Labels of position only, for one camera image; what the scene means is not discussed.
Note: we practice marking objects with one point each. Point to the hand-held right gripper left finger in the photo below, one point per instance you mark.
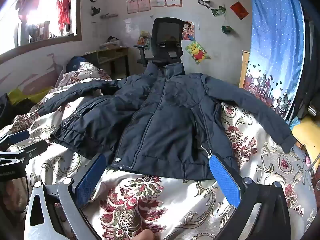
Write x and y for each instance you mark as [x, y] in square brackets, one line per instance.
[90, 180]

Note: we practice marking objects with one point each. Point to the dark navy padded jacket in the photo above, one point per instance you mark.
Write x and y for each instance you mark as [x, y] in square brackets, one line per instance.
[162, 120]

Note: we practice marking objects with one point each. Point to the red hanging decoration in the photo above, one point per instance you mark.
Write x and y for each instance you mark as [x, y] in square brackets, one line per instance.
[63, 12]

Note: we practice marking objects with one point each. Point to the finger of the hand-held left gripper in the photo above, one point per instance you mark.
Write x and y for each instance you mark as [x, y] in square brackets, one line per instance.
[17, 137]
[32, 149]

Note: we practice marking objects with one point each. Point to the person's right hand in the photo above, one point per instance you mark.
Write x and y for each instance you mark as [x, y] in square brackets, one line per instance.
[147, 235]

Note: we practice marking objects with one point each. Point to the black wall ornament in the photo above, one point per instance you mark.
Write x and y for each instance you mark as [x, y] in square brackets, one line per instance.
[95, 11]

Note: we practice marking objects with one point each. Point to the wooden bed post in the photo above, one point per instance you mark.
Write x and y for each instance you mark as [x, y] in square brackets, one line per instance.
[244, 67]

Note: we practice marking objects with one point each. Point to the yellow board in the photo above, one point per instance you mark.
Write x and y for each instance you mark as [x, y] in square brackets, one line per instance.
[306, 132]

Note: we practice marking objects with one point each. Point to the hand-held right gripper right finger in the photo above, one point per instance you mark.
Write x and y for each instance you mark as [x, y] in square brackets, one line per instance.
[225, 180]

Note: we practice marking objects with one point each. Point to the floral cream bedspread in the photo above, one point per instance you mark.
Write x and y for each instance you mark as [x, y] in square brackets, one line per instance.
[160, 200]

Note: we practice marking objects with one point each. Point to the pile of desk clutter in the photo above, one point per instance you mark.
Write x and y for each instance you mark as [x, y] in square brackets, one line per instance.
[110, 43]

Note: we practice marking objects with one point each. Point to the green hanging pouch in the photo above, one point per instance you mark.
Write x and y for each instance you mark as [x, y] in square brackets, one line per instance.
[227, 29]

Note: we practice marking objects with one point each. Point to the cartoon character poster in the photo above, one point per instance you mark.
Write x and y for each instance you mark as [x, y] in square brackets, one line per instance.
[188, 30]

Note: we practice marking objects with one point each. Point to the yellow bear poster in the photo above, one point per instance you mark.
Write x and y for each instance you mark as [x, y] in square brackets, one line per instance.
[198, 52]

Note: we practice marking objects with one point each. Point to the green wall photos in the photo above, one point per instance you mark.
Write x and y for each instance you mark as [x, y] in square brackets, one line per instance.
[218, 11]

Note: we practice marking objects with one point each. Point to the wooden desk with shelves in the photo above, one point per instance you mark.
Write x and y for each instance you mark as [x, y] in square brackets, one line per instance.
[112, 57]

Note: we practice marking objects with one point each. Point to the small colourful cartoon poster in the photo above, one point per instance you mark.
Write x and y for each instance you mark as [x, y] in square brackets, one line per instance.
[143, 38]

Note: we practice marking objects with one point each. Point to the black mesh office chair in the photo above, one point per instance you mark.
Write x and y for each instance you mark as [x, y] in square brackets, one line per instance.
[166, 40]

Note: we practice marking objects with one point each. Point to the red envelope on wall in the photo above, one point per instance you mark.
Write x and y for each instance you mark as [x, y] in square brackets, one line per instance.
[239, 10]

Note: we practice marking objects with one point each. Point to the blue printed curtain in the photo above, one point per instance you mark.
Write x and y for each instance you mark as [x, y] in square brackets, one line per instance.
[275, 42]

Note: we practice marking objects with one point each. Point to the yellow cloth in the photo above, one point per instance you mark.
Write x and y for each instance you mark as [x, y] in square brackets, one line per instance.
[27, 95]

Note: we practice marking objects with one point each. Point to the dark blue bag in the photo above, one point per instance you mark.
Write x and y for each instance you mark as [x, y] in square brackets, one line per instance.
[76, 62]

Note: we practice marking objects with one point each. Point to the wooden framed window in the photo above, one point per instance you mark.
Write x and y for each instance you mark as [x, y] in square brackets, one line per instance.
[42, 12]

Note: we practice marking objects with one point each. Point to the black and white wall photos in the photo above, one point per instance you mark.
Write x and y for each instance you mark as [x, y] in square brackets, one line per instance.
[205, 2]

